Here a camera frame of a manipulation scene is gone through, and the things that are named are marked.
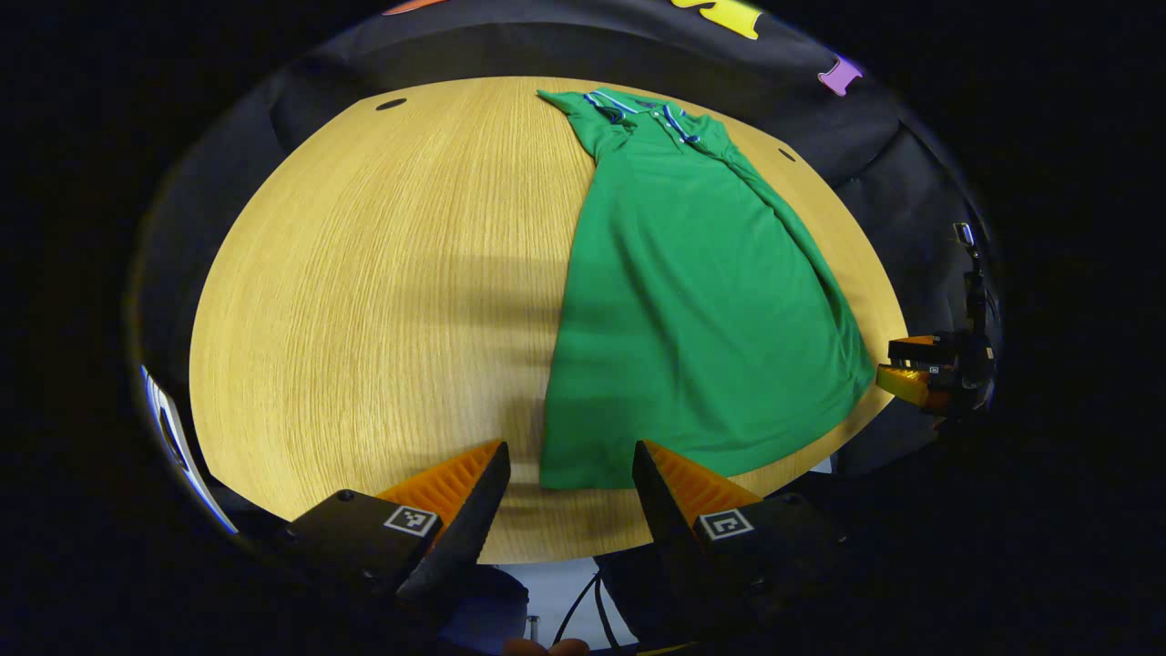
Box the white and blue object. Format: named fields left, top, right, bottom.
left=139, top=364, right=240, bottom=536

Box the green T-shirt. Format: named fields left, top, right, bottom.
left=537, top=87, right=878, bottom=491

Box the black cable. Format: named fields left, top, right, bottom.
left=553, top=570, right=602, bottom=648
left=594, top=576, right=624, bottom=650

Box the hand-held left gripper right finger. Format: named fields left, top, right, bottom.
left=632, top=440, right=857, bottom=639

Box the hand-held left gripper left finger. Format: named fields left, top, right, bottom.
left=278, top=440, right=512, bottom=630

